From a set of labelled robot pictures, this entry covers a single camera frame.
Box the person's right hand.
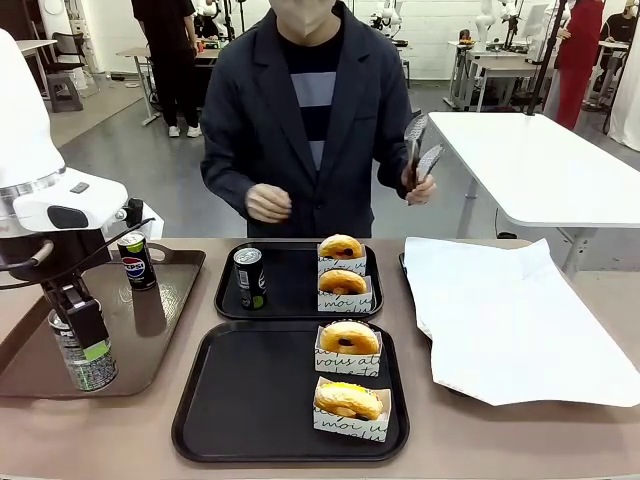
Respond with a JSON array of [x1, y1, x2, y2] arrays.
[[244, 182, 294, 225]]

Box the black plastic serving tray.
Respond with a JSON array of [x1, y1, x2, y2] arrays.
[[170, 319, 412, 464], [213, 241, 385, 322]]

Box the person's right forearm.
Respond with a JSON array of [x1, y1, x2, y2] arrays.
[[199, 144, 262, 222]]

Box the person in dark jacket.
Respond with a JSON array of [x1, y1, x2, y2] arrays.
[[199, 0, 427, 239]]

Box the person's left forearm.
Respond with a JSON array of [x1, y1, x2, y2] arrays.
[[372, 99, 417, 187]]

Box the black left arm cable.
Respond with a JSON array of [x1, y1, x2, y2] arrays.
[[0, 216, 157, 292]]

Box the bystander in black clothes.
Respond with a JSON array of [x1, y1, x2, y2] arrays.
[[130, 0, 203, 139]]

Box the black green Pepsi can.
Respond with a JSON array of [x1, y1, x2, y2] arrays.
[[47, 307, 120, 393], [116, 231, 158, 292], [232, 246, 268, 312]]

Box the brown tray with handles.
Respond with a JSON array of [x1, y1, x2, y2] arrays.
[[0, 241, 207, 399]]

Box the bystander in red dress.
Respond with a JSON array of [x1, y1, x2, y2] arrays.
[[543, 0, 605, 132]]

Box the black tripod pole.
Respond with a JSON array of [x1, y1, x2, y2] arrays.
[[523, 0, 569, 117]]

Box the grey plastic stool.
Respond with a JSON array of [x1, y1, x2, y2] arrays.
[[46, 73, 85, 114]]

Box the white side table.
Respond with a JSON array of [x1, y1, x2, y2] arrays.
[[427, 110, 640, 281]]

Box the white background work table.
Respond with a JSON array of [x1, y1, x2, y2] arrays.
[[443, 39, 556, 113]]

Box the seated bystander in black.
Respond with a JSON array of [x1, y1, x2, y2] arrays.
[[598, 0, 640, 101]]

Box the white paper sheet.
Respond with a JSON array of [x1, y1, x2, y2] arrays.
[[402, 236, 640, 409]]

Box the person's left hand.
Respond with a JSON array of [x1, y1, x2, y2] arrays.
[[399, 167, 438, 208]]

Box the black office chair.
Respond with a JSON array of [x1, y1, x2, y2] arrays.
[[38, 31, 99, 76]]

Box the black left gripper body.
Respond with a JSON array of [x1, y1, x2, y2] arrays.
[[0, 227, 114, 302]]

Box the yellow iced sprinkle donut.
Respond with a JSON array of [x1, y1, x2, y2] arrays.
[[313, 380, 385, 419]]

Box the metal perforated serving tongs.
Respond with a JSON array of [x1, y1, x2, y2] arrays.
[[402, 112, 446, 195]]

